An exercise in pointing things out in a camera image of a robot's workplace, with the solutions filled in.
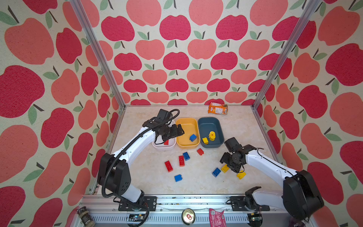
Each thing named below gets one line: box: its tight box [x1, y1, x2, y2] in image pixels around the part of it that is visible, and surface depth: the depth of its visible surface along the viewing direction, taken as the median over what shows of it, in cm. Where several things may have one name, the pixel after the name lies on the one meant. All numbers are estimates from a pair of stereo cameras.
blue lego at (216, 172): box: [211, 167, 222, 178], surface depth 86 cm
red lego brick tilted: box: [164, 160, 174, 173], surface depth 87 cm
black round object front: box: [247, 212, 263, 227], surface depth 73 cm
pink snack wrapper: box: [208, 208, 227, 227], surface depth 70 cm
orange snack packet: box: [207, 102, 229, 115], surface depth 118 cm
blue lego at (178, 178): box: [173, 174, 183, 183], surface depth 84 cm
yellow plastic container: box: [176, 117, 201, 149], surface depth 104 cm
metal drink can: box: [181, 208, 196, 226], surface depth 63 cm
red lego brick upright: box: [178, 155, 185, 167], surface depth 90 cm
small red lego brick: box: [196, 148, 205, 156], surface depth 95 cm
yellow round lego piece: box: [208, 130, 217, 142], surface depth 100 cm
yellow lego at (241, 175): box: [236, 170, 247, 180], surface depth 84 cm
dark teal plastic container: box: [197, 116, 225, 149], surface depth 103 cm
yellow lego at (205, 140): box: [202, 137, 209, 145], surface depth 98 cm
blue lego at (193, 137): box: [189, 133, 198, 142], surface depth 100 cm
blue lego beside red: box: [182, 151, 191, 161], surface depth 92 cm
